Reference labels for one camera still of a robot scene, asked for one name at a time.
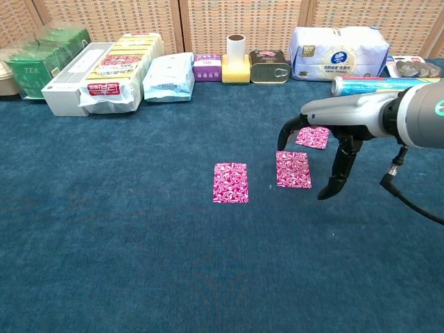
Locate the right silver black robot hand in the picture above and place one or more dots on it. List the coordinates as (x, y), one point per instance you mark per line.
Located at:
(347, 111)

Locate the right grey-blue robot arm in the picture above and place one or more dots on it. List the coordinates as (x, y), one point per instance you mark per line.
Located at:
(419, 114)

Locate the blue cling film roll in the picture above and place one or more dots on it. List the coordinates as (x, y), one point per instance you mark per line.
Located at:
(354, 85)

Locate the white blue tissue pack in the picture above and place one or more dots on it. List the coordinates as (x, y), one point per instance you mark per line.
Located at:
(340, 55)

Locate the correction tape blister pack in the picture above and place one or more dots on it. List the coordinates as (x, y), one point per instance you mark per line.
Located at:
(412, 67)

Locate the black gold luncheon meat can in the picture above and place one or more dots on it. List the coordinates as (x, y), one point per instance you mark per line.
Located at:
(268, 71)

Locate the yellow sponge under paper roll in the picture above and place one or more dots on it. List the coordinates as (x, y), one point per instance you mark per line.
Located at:
(236, 75)

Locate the white paper roll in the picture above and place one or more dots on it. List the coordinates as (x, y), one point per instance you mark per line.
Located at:
(236, 48)

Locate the woven bamboo folding screen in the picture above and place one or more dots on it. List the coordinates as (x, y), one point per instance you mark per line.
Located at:
(243, 21)

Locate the small purple box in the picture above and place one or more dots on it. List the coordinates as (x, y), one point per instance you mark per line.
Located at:
(207, 71)

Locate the light blue wet wipes pack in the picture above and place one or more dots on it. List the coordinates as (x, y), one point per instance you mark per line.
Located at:
(168, 79)

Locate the yellow sponge multipack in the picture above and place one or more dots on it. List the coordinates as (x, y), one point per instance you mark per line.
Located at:
(118, 66)

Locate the teal table cloth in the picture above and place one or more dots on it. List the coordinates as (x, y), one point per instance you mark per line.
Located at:
(138, 225)

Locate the long white power strip box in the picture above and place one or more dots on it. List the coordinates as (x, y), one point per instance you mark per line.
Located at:
(62, 95)

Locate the clear box green tea bags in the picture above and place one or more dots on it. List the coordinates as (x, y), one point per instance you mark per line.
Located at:
(34, 69)

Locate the beige lidded food container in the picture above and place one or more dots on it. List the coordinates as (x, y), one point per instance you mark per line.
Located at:
(7, 83)

